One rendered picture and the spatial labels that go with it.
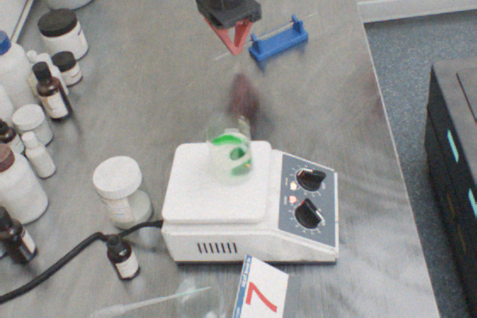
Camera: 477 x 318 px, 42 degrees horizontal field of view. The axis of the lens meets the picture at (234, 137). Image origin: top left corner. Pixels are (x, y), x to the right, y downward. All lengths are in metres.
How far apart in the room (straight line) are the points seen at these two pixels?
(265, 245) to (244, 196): 0.06
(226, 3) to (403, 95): 1.23
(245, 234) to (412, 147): 1.26
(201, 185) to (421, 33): 1.70
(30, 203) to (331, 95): 0.46
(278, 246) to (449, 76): 0.96
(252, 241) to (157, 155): 0.25
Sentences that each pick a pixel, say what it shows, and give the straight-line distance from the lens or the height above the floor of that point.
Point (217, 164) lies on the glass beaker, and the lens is 0.70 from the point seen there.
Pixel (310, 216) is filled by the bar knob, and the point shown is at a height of 0.81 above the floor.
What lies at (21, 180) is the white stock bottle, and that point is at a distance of 0.85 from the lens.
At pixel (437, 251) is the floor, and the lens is 1.69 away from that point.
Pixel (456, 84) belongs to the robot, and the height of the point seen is 0.36.
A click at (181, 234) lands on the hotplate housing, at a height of 0.82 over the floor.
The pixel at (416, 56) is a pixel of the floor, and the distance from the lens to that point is 2.24.
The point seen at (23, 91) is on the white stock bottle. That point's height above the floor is 0.79.
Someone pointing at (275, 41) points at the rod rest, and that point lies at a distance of 1.05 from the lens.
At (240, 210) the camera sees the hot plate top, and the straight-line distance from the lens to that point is 0.70.
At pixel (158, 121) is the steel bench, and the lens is 0.96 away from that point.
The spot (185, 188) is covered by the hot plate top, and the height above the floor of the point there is 0.84.
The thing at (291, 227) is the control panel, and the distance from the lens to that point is 0.71.
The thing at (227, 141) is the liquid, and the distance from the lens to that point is 0.71.
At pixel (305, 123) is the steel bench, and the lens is 0.91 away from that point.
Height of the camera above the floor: 1.38
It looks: 44 degrees down
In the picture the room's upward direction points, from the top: 12 degrees counter-clockwise
